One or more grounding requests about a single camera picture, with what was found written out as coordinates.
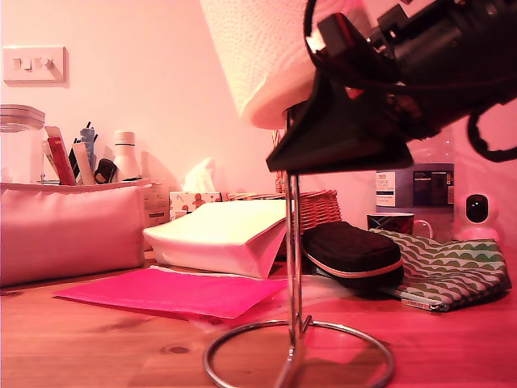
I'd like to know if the pink plastic folder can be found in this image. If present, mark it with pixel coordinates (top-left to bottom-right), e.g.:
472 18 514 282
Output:
52 268 290 320

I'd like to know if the large clear water bottle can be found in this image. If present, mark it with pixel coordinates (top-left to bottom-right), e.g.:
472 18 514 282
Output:
375 135 456 243

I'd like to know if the white paper towel roll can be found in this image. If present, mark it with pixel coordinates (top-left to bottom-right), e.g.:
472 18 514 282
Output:
200 0 376 129

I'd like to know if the gingerbread print tissue box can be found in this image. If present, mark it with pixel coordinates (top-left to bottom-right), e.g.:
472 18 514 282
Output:
169 158 225 221

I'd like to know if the white padded organiser pouch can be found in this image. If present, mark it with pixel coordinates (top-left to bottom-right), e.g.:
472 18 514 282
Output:
0 177 157 289

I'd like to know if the metallic paper towel stand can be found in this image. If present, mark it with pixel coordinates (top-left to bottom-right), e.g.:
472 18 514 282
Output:
201 108 396 388

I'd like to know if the green wave pattern pouch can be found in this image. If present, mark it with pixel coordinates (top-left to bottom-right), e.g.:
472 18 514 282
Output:
371 229 513 313

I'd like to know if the black round clip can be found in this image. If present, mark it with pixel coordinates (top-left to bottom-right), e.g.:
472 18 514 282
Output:
95 158 119 183

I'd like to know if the white bottle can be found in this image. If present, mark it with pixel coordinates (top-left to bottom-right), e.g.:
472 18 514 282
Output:
112 131 142 182

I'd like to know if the white folded paper bag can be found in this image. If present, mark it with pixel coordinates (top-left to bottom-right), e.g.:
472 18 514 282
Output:
142 200 290 280

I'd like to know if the glass jar with lid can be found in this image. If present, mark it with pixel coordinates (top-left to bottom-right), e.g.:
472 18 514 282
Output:
0 104 46 185

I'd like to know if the small white round camera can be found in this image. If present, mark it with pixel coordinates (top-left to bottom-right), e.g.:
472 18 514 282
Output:
454 192 504 243

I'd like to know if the black cable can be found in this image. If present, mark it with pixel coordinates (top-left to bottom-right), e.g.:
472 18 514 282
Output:
467 108 517 163
302 0 517 100

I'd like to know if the white wall light switch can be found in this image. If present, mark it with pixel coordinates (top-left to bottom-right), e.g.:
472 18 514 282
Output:
2 45 69 88

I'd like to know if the black zipped pencil case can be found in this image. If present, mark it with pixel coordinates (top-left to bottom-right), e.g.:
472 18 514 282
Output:
302 221 405 291

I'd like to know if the white labelled box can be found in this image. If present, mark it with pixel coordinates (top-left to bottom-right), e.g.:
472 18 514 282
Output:
142 179 170 227

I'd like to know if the red and white carton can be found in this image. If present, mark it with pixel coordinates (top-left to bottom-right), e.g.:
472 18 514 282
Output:
43 126 78 187

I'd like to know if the black and white carton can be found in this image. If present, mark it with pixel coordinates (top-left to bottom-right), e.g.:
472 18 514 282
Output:
69 139 98 186

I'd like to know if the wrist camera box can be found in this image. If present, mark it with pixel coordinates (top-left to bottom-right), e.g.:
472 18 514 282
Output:
305 11 369 61

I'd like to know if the dark patterned mug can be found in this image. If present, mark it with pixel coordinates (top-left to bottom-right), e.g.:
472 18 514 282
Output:
366 212 434 242

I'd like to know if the wicker basket with handle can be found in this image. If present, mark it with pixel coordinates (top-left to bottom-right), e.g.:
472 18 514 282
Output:
226 128 339 259

